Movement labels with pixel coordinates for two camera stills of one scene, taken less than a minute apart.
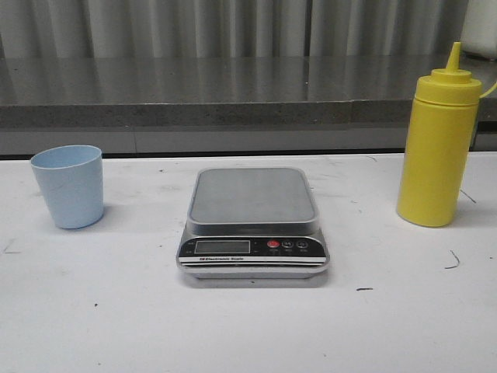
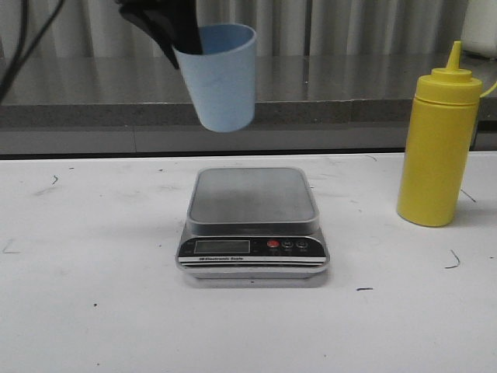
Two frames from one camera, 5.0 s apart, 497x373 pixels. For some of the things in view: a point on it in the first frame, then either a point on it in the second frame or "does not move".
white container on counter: (479, 33) does not move
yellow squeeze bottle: (439, 144) does not move
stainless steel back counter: (147, 104) does not move
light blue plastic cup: (71, 179) to (221, 81)
